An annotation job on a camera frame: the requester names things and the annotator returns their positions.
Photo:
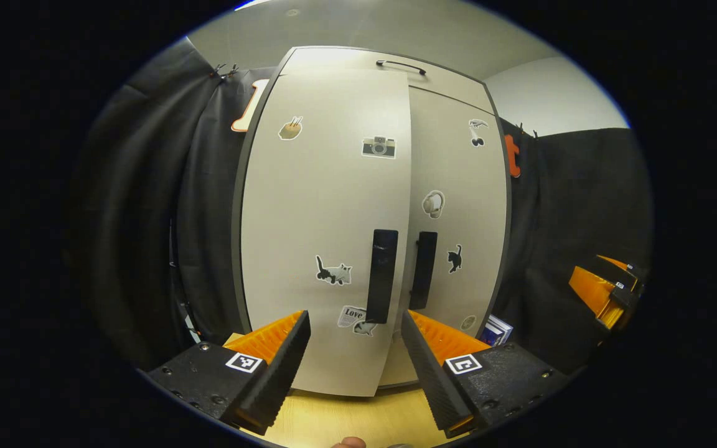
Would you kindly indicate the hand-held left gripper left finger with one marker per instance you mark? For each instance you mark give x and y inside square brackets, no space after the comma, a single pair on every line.
[277,373]

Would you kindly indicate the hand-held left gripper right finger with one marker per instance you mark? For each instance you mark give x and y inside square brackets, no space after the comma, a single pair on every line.
[436,379]

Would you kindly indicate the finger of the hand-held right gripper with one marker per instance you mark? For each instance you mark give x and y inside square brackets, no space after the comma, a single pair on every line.
[595,292]
[620,264]

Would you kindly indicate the white cabinet door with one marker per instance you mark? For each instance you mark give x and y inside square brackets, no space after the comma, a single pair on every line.
[321,205]
[458,168]

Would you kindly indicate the dark grey cabinet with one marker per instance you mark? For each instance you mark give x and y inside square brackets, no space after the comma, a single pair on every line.
[238,236]

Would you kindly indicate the white cabinet drawer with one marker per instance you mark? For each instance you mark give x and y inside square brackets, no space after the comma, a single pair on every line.
[333,59]

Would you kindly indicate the blue and white box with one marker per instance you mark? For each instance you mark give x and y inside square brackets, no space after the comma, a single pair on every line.
[496,330]

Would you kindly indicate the ceiling light panel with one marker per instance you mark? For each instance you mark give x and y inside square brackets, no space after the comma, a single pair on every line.
[253,4]

